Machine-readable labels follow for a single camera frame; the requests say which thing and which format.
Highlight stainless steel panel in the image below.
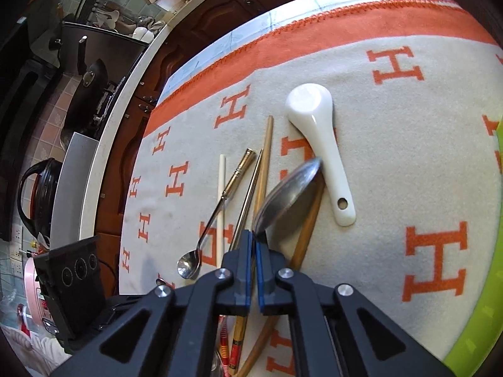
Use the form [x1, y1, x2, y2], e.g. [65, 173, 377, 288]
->
[50, 133, 100, 249]

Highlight white red-striped chopstick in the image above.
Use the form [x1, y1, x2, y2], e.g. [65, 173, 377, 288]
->
[214, 154, 230, 377]

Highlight white kitchen countertop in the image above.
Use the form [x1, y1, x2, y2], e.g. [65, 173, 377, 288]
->
[79, 0, 252, 241]

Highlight white ceramic jars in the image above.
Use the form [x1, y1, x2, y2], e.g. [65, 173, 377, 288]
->
[131, 25, 155, 42]

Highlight black cooker with handle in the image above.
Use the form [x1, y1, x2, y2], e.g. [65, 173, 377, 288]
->
[16, 158, 64, 244]

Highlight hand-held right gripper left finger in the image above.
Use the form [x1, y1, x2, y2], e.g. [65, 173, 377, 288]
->
[49, 230, 252, 377]

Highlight stainless steel countertop box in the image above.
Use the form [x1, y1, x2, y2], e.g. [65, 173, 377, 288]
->
[59, 21, 148, 77]

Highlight bamboo chopstick with decorated end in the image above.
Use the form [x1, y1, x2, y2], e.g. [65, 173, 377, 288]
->
[230, 115, 274, 377]

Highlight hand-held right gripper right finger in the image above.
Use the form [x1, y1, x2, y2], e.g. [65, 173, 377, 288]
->
[255, 238, 456, 377]

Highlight large steel spoon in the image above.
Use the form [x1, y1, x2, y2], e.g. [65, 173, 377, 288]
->
[251, 156, 325, 244]

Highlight black wok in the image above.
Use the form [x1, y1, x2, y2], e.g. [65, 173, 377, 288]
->
[67, 59, 115, 142]

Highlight metal chopstick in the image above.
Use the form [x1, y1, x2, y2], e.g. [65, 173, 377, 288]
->
[228, 149, 264, 252]

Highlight white ceramic spoon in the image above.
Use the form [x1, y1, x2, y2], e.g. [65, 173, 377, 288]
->
[285, 83, 357, 227]

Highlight green plastic tray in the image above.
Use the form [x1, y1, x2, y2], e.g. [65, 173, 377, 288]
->
[442, 120, 503, 377]

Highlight pink appliance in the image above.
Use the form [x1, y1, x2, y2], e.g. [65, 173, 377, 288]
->
[23, 257, 54, 323]

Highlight teaspoon with ribbed gold handle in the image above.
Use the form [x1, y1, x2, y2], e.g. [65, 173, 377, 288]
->
[177, 148, 258, 279]

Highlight orange and grey printed blanket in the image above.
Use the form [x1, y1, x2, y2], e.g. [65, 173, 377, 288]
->
[118, 0, 503, 377]

